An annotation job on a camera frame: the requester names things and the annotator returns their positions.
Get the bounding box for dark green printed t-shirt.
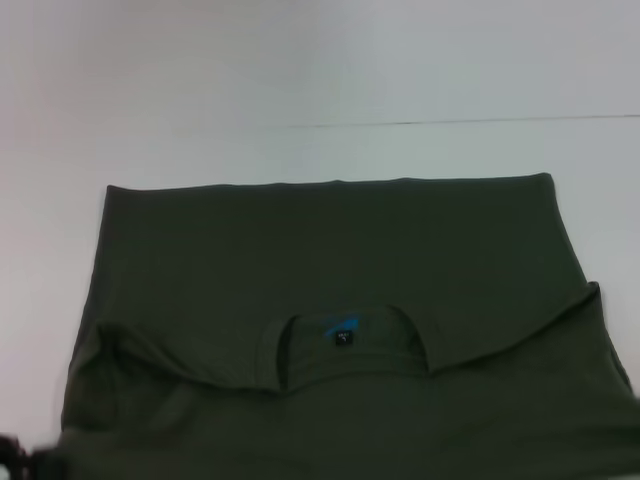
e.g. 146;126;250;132
47;172;637;480

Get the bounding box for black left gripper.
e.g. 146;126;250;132
0;433;69;480

